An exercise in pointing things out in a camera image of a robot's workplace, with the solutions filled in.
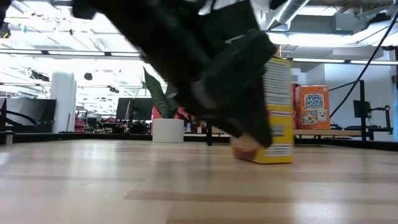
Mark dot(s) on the silver ventilation duct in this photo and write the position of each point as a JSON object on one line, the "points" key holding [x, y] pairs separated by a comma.
{"points": [[289, 12]]}

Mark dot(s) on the snake plant in white pot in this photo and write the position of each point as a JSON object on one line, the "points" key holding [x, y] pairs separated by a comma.
{"points": [[168, 130]]}

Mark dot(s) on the black computer monitor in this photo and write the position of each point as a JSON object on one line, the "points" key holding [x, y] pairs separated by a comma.
{"points": [[136, 109]]}

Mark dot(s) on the red Froot Loops cereal box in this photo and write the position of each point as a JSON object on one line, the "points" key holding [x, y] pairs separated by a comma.
{"points": [[294, 102]]}

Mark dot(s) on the wooden shelf board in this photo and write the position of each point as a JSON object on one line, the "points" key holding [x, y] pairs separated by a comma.
{"points": [[342, 132]]}

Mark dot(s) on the red-orange background panel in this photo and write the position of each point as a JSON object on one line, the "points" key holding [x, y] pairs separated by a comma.
{"points": [[157, 113]]}

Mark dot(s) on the black shelf divider bar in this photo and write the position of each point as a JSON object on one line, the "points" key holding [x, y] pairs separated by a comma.
{"points": [[209, 137]]}

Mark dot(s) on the blue wall panel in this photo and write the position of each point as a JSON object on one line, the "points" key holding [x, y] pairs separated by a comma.
{"points": [[395, 112]]}

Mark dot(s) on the white pillar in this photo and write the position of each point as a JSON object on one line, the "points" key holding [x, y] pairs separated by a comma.
{"points": [[63, 102]]}

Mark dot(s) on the orange Mini Wheats cereal box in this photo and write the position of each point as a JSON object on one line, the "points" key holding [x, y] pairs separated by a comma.
{"points": [[314, 109]]}

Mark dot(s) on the yellow Corn Pops cereal box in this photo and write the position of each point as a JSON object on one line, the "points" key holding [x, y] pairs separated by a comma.
{"points": [[280, 124]]}

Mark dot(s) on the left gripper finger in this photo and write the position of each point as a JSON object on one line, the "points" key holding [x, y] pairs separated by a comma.
{"points": [[239, 93]]}

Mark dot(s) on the black round ceiling speaker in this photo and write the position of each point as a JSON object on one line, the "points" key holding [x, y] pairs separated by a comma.
{"points": [[88, 76]]}

